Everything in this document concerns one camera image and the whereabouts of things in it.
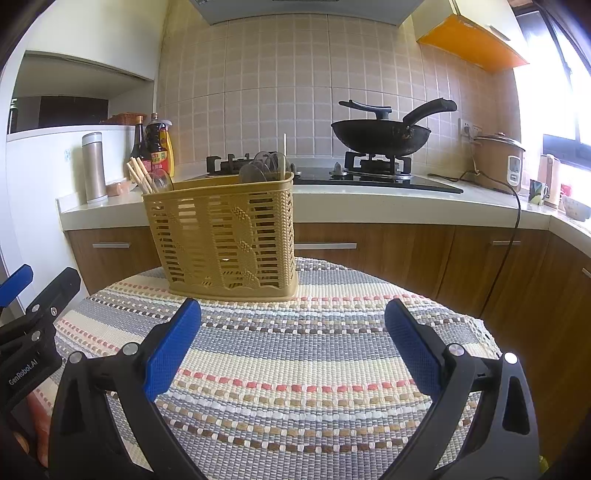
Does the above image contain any wooden chopstick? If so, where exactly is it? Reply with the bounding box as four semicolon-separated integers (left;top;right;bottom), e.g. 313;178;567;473
280;133;287;180
130;157;155;193
127;157;152;194

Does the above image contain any clear plastic spoon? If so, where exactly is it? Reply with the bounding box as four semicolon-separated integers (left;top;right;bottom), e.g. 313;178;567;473
150;168;174;193
238;162;266;183
252;151;281;181

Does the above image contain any steel thermos flask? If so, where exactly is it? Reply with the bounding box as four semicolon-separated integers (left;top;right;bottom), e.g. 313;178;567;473
81;132;107;204

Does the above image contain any small pink box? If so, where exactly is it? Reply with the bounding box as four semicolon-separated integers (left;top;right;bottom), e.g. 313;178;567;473
106;179;135;198

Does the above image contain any dark soy sauce bottle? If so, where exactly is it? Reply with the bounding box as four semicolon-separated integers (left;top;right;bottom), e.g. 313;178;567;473
129;115;152;172

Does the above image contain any large soy sauce bottle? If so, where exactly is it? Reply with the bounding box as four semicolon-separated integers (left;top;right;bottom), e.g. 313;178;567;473
145;112;169;173

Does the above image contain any yellow plastic utensil basket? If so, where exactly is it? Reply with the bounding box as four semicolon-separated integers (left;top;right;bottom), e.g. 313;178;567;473
143;174;298;301

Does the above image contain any yellow oil bottle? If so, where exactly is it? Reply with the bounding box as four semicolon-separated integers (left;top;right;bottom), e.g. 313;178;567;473
161;120;175;178

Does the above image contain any striped woven table mat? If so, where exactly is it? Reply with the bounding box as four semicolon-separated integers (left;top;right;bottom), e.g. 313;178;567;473
27;256;505;480

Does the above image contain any woven basket on shelf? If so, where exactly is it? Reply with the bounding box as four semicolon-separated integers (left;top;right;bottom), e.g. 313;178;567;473
101;112;145;126

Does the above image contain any dark mug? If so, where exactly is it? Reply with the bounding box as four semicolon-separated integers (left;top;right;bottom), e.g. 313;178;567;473
528;179;549;205

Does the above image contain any brown rice cooker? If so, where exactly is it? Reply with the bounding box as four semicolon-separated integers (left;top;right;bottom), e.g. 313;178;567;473
473;132;525;193

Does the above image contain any black gas stove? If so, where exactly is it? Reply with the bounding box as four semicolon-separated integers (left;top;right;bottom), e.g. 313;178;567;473
205;152;463;194

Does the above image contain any black wok with lid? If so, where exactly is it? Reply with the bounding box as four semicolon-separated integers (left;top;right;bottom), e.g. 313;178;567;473
332;98;458;158

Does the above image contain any white range hood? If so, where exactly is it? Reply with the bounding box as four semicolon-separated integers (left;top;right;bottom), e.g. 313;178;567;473
190;0;423;26

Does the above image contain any black power cable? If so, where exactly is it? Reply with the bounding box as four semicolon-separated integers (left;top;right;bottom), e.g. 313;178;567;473
427;172;523;296

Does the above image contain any orange wall cabinet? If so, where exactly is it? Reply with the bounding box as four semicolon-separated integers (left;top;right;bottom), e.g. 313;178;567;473
418;15;527;73

